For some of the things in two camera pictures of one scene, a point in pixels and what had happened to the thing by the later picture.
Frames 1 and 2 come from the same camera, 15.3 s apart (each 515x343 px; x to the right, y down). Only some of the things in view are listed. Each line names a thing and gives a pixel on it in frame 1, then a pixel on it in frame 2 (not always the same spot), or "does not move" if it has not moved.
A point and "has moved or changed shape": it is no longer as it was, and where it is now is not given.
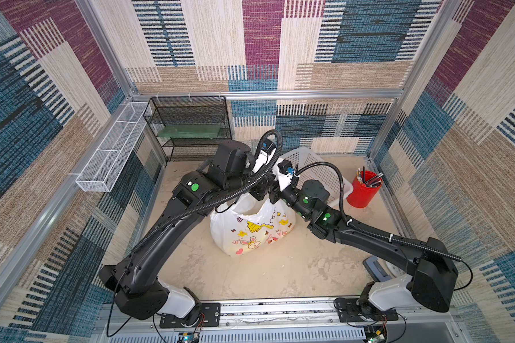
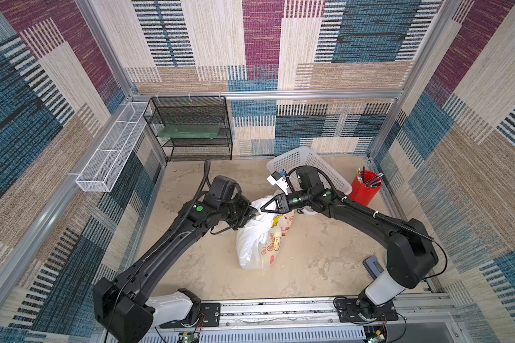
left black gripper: (264, 185) to (247, 211)
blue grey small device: (376, 270) does not move
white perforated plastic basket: (326, 174) does not move
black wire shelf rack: (189, 128) does not move
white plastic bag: (245, 225) has moved or changed shape
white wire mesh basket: (102, 171) does not move
